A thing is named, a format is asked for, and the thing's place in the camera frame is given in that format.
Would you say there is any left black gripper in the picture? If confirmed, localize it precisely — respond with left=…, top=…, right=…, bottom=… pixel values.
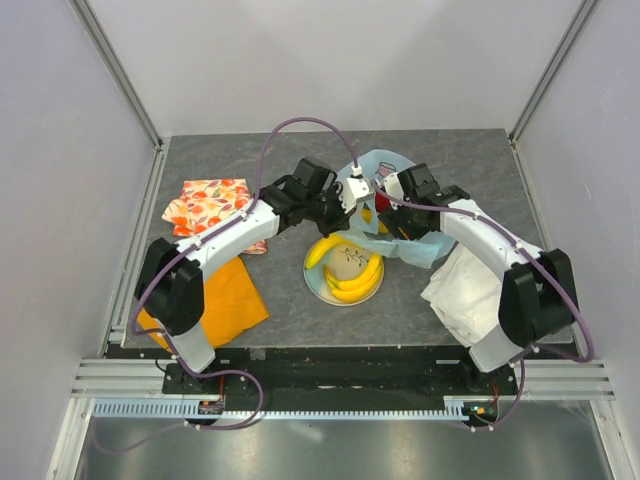
left=305, top=184, right=358, bottom=239

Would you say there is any red apple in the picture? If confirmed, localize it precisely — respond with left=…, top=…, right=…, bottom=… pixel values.
left=375, top=193, right=390, bottom=212

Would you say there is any single yellow banana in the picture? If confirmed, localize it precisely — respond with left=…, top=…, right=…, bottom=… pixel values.
left=305, top=234, right=349, bottom=270

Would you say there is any light blue plastic bag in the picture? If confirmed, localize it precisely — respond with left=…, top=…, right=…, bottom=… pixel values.
left=340, top=149, right=455, bottom=269

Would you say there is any yellow banana bunch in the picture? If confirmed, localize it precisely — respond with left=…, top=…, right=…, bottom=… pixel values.
left=323, top=254, right=384, bottom=304

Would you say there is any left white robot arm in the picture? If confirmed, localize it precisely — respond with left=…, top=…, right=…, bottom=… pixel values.
left=134, top=158, right=357, bottom=393

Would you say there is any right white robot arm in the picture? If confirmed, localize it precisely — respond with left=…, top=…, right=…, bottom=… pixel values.
left=376, top=164, right=583, bottom=394

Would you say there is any blue and cream plate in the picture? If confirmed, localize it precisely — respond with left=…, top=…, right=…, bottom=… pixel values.
left=302, top=242, right=384, bottom=307

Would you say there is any white cloth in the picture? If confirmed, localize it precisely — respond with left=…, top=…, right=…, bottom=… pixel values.
left=420, top=244, right=502, bottom=347

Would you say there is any floral orange cloth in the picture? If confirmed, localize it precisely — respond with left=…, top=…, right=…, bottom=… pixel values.
left=161, top=178, right=252, bottom=237

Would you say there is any yellow orange cloth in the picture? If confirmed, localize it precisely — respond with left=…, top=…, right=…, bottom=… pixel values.
left=135, top=254, right=271, bottom=354

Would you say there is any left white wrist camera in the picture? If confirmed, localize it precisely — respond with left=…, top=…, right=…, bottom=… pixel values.
left=339, top=166, right=375, bottom=213

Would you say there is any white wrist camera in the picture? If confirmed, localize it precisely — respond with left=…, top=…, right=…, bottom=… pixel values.
left=339, top=166, right=375, bottom=213
left=377, top=172, right=405, bottom=203

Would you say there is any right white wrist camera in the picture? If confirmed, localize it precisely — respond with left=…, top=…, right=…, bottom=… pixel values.
left=377, top=172, right=405, bottom=203

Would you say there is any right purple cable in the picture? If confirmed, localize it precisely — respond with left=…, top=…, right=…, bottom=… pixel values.
left=372, top=179, right=596, bottom=434

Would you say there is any purple cable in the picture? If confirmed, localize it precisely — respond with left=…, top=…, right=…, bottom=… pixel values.
left=372, top=179, right=596, bottom=434
left=90, top=116, right=361, bottom=454

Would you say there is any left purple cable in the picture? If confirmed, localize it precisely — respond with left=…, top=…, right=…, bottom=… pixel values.
left=90, top=116, right=361, bottom=454

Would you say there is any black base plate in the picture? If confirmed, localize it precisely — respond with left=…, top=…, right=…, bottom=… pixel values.
left=162, top=345, right=517, bottom=397

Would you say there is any slotted cable duct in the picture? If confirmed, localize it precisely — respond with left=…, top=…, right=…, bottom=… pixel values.
left=92, top=397, right=471, bottom=421

